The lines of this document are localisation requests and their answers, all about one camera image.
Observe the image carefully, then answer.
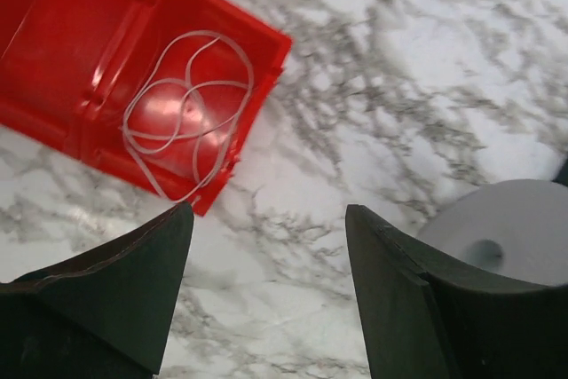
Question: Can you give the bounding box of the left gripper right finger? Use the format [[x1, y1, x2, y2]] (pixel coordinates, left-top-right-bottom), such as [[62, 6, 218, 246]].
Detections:
[[345, 204, 567, 378]]

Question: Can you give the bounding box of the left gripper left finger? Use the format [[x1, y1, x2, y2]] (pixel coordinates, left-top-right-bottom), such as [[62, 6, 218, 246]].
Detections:
[[1, 204, 194, 378]]

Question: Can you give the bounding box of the white cable spool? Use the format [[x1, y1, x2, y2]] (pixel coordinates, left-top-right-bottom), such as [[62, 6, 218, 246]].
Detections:
[[417, 179, 567, 286]]

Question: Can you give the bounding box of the thin white cable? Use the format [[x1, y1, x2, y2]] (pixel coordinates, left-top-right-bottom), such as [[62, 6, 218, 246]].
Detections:
[[120, 30, 256, 205]]

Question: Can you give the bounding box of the red plastic bin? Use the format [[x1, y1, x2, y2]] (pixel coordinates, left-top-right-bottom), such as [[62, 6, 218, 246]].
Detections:
[[1, 0, 292, 215]]

